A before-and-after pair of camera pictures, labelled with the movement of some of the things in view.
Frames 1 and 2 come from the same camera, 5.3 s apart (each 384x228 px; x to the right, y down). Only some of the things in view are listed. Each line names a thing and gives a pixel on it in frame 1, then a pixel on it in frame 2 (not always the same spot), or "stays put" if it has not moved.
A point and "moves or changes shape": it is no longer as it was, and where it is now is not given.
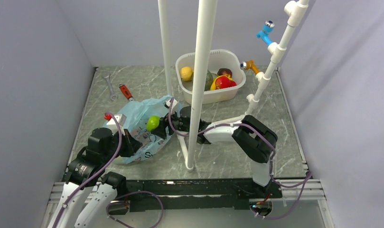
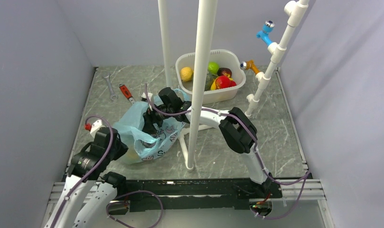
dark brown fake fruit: (221, 71) stays put
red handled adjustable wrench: (126, 92) stays put
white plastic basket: (225, 75) stays put
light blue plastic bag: (137, 115) moves or changes shape
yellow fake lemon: (186, 73) stays put
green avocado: (209, 80) stays put
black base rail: (154, 194) stays put
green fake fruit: (152, 123) moves or changes shape
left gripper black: (132, 145) → (123, 148)
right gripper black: (161, 130) → (150, 119)
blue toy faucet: (267, 28) stays put
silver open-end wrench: (107, 76) stays put
